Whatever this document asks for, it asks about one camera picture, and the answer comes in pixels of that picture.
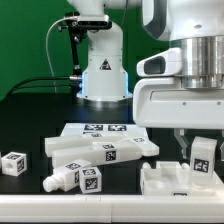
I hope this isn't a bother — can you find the white flat chair back panel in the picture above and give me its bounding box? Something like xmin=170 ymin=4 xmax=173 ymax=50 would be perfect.
xmin=61 ymin=123 xmax=147 ymax=137

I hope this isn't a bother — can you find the white chair seat part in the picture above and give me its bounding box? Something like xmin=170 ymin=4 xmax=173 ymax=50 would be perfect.
xmin=140 ymin=161 xmax=224 ymax=197

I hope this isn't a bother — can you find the white L-shaped border fence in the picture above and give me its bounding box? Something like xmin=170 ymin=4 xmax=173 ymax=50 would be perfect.
xmin=0 ymin=182 xmax=224 ymax=223

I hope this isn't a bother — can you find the white long side bar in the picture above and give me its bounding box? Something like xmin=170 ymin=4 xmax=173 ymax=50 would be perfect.
xmin=51 ymin=135 xmax=160 ymax=169
xmin=45 ymin=132 xmax=125 ymax=157

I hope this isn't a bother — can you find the white cube nut with tag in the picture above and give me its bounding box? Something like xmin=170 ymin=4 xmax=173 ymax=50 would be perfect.
xmin=79 ymin=167 xmax=102 ymax=194

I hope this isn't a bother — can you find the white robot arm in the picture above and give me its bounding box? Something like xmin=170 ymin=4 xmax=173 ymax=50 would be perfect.
xmin=67 ymin=0 xmax=224 ymax=138

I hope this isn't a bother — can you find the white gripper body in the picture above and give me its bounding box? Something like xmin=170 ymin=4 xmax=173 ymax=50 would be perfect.
xmin=132 ymin=76 xmax=224 ymax=131

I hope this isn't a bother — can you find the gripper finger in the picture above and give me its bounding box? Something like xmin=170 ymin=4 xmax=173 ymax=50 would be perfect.
xmin=217 ymin=130 xmax=224 ymax=161
xmin=174 ymin=128 xmax=189 ymax=159

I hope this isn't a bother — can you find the white long side bar upper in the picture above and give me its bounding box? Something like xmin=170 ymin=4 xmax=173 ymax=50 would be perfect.
xmin=45 ymin=132 xmax=125 ymax=157

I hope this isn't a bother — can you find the black camera on stand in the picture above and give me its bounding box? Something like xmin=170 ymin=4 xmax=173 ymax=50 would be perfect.
xmin=58 ymin=12 xmax=112 ymax=33

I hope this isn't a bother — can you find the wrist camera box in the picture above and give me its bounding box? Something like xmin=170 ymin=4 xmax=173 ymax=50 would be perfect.
xmin=136 ymin=47 xmax=182 ymax=77

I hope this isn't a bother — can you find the white long side bar lower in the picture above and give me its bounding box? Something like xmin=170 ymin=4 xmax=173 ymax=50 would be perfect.
xmin=51 ymin=135 xmax=160 ymax=169

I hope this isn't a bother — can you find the white cube nut far left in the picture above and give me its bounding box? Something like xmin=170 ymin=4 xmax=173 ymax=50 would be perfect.
xmin=1 ymin=152 xmax=27 ymax=176

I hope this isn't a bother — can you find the grey cable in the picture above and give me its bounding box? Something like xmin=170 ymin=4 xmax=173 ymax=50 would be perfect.
xmin=45 ymin=17 xmax=73 ymax=94

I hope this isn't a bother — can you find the black cable bundle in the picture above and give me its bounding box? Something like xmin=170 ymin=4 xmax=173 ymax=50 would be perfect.
xmin=4 ymin=74 xmax=84 ymax=98

